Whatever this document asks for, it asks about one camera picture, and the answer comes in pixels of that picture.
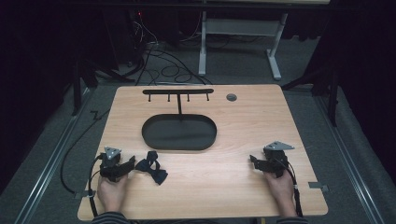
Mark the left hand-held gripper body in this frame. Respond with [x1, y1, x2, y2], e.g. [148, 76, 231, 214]
[99, 146, 129, 183]

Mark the black metal stand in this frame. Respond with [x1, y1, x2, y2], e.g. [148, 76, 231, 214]
[70, 58, 136, 118]
[281, 66, 341, 128]

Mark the person's left hand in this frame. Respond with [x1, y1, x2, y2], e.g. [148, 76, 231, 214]
[96, 173, 130, 209]

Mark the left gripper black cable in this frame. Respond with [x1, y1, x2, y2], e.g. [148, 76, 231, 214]
[87, 153, 106, 219]

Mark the white metal desk frame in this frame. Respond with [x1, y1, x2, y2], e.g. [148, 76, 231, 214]
[197, 10, 290, 81]

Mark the metal floor rail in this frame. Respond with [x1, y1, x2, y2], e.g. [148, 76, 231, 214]
[313, 92, 388, 224]
[13, 87, 96, 224]

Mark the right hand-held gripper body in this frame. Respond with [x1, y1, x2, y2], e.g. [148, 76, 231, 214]
[262, 141, 296, 179]

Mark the dark navy bow tie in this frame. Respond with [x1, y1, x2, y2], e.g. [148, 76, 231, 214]
[134, 150, 169, 187]

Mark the person's right hand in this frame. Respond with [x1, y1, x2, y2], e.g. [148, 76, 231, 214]
[262, 169, 297, 209]

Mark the tangle of black floor cables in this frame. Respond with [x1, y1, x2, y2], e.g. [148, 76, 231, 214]
[124, 12, 214, 87]

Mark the long black floor cable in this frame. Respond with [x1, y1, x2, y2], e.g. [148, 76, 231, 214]
[59, 107, 110, 195]

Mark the black hook rack with tray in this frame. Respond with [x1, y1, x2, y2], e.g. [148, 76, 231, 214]
[141, 88, 219, 152]

